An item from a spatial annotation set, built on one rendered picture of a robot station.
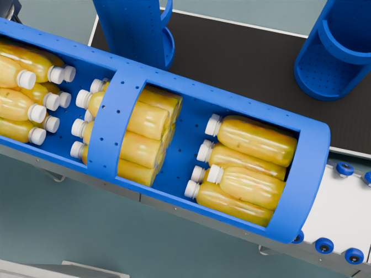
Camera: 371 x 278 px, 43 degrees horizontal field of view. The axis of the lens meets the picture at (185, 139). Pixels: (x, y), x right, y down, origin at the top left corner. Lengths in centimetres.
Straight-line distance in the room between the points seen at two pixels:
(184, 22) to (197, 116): 112
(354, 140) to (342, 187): 91
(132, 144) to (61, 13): 159
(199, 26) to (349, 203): 126
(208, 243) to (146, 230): 28
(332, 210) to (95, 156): 62
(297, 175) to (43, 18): 185
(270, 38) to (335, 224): 120
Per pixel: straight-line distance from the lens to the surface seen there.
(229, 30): 228
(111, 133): 98
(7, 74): 112
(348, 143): 219
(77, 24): 251
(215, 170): 105
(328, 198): 129
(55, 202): 225
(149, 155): 104
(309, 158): 98
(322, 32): 183
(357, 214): 131
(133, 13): 163
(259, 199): 104
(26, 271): 121
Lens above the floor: 215
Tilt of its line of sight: 75 degrees down
